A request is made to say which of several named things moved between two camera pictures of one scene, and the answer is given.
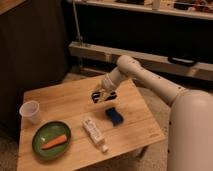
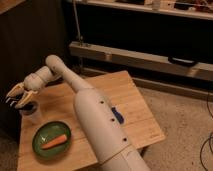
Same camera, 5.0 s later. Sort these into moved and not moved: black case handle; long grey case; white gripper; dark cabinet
Moved: white gripper
Not moved: long grey case; black case handle; dark cabinet
